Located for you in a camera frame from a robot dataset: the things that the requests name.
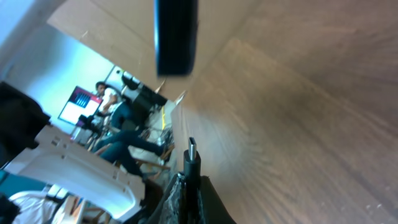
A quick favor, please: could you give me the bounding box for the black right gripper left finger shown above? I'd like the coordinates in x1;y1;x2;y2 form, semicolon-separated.
146;172;187;224

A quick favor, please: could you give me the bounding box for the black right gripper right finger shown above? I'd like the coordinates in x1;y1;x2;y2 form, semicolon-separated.
198;176;236;224

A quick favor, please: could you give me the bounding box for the black charging cable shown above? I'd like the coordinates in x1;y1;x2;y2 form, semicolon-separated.
182;136;202;224

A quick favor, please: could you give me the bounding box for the blue Samsung smartphone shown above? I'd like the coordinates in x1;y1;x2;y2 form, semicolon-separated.
154;0;198;77

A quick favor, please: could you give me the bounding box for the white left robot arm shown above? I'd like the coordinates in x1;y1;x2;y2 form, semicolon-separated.
1;82;146;223

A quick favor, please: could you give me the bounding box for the person in beige shirt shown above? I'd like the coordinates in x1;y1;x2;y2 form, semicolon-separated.
91;129;175;181

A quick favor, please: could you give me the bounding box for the seated man in background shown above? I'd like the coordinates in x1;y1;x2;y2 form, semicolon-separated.
95;82;135;129

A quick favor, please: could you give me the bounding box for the brown cardboard sheet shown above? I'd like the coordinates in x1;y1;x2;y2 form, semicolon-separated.
47;0;258;100

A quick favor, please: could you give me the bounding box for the pink and white wall poster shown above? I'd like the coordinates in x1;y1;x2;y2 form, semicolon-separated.
58;86;103;125

